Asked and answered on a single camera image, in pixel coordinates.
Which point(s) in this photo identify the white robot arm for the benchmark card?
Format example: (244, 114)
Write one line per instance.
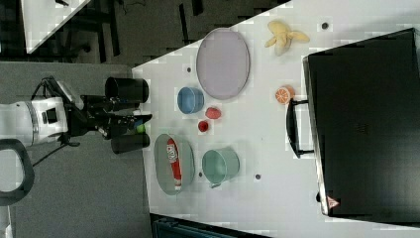
(57, 118)

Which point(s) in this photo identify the teal metal cup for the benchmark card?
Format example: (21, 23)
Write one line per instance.
(219, 165)

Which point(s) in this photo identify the large black cylinder cup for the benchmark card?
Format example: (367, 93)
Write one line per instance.
(127, 89)

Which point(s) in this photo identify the white side table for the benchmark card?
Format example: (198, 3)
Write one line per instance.
(42, 18)

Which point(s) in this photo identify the blue bowl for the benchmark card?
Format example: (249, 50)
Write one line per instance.
(190, 100)

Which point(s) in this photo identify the red plush strawberry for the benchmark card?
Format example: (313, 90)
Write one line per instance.
(213, 113)

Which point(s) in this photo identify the red plush ketchup bottle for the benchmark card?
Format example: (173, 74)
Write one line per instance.
(172, 154)

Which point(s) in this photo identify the black oven box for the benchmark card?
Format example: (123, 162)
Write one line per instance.
(363, 101)

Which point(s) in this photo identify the orange slice toy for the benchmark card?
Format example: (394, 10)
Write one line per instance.
(284, 94)

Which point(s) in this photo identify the green glue bottle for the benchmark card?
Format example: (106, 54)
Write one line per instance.
(141, 129)

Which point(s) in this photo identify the small black cylinder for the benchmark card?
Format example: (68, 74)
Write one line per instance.
(129, 143)

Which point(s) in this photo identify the yellow plush banana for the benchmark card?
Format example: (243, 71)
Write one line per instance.
(282, 37)

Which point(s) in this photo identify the large lilac plate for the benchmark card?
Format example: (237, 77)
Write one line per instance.
(223, 63)

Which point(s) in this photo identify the grey-green strainer bowl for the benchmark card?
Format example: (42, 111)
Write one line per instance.
(163, 167)

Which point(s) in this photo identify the black oven door handle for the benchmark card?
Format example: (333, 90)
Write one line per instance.
(292, 128)

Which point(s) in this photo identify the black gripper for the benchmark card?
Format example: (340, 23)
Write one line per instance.
(99, 113)

